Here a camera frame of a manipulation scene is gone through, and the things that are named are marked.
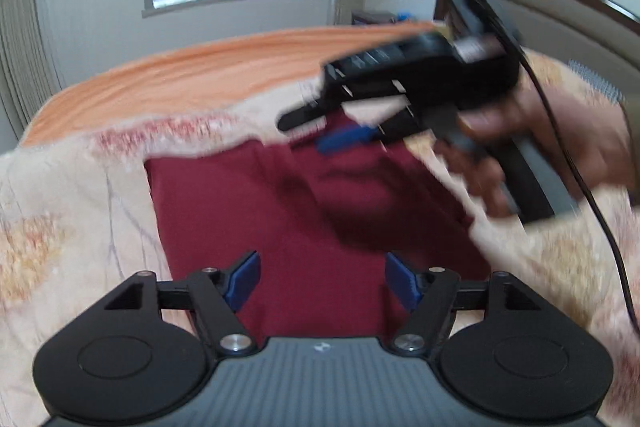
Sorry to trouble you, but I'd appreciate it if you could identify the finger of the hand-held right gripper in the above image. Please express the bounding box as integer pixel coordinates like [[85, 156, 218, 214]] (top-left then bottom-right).
[[316, 123, 376, 156], [277, 101, 328, 136]]

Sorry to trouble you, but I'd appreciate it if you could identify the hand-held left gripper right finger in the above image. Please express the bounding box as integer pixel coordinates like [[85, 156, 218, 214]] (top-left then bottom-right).
[[385, 252, 543, 355]]

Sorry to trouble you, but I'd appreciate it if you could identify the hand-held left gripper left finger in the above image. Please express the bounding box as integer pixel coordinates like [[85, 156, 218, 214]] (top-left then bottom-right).
[[104, 251, 262, 355]]

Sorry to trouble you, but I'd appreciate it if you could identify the dark red garment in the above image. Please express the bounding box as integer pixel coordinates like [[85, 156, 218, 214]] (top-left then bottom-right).
[[144, 111, 495, 339]]

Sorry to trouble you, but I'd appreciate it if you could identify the person's right hand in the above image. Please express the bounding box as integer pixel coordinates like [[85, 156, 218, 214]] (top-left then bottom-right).
[[434, 76, 640, 219]]

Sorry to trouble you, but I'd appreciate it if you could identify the dark nightstand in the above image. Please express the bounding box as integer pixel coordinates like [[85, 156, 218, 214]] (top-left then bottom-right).
[[351, 9, 417, 26]]

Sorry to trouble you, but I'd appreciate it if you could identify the orange bed sheet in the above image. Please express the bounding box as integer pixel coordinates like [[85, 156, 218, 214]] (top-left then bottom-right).
[[22, 21, 437, 148]]

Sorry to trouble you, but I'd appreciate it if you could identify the padded brown-framed headboard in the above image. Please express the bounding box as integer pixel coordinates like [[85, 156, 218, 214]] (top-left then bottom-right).
[[433, 0, 640, 75]]

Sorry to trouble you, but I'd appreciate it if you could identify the grey patterned pillow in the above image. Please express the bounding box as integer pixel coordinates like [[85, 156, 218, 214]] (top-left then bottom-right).
[[567, 58, 627, 106]]

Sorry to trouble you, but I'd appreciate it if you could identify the floral beige blanket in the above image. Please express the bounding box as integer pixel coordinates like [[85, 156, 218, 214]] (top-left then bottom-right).
[[0, 47, 640, 427]]

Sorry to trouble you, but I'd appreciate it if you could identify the pleated beige curtain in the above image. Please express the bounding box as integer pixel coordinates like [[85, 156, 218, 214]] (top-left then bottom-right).
[[0, 0, 67, 145]]

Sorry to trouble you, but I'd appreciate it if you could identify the black cable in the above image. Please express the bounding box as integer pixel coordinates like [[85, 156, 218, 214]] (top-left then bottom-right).
[[517, 47, 640, 325]]

